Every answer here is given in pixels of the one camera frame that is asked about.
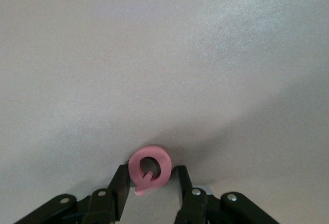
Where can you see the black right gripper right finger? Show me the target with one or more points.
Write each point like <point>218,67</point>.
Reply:
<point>195,203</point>

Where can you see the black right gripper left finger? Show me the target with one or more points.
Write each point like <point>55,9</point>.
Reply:
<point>108,203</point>

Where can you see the pink foam letter Q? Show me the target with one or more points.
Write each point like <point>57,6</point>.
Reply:
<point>164,167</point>

